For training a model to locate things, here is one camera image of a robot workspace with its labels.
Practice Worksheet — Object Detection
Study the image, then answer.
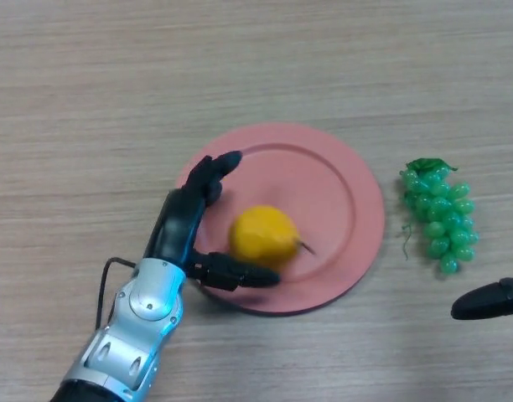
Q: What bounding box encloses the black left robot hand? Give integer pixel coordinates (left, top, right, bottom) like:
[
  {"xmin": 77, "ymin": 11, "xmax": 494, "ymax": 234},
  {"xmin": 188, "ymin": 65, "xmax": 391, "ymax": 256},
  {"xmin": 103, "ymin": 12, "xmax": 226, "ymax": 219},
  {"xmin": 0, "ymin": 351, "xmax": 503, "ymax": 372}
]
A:
[{"xmin": 142, "ymin": 151, "xmax": 282, "ymax": 292}]

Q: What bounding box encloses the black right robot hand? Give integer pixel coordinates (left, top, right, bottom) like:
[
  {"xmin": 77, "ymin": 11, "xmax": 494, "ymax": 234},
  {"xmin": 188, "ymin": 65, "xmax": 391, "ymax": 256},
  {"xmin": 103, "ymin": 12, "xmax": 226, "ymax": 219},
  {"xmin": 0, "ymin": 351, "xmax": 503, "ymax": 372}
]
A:
[{"xmin": 450, "ymin": 58, "xmax": 513, "ymax": 322}]

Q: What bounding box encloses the yellow pear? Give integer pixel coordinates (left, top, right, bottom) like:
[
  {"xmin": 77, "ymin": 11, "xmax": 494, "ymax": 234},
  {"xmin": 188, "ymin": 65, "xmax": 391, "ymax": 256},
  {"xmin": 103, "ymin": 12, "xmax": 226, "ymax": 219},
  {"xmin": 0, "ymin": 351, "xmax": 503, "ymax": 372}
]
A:
[{"xmin": 227, "ymin": 204, "xmax": 316, "ymax": 273}]

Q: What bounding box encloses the pink round plate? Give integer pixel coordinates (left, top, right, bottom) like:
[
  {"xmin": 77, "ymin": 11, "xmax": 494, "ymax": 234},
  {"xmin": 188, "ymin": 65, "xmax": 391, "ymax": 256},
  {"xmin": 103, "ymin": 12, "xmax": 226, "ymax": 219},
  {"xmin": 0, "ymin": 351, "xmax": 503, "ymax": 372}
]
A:
[{"xmin": 174, "ymin": 121, "xmax": 386, "ymax": 316}]

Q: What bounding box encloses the green grape bunch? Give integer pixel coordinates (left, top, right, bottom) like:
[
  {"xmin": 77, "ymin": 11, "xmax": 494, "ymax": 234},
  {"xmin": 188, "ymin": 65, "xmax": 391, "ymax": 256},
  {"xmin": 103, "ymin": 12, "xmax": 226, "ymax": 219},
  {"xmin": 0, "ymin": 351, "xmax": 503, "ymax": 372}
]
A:
[{"xmin": 396, "ymin": 157, "xmax": 480, "ymax": 276}]

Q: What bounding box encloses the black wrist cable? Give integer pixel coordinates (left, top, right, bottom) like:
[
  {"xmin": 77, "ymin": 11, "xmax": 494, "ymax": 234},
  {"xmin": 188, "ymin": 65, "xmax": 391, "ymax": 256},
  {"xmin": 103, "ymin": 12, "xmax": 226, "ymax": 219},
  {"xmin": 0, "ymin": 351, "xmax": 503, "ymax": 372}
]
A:
[{"xmin": 95, "ymin": 257, "xmax": 139, "ymax": 332}]

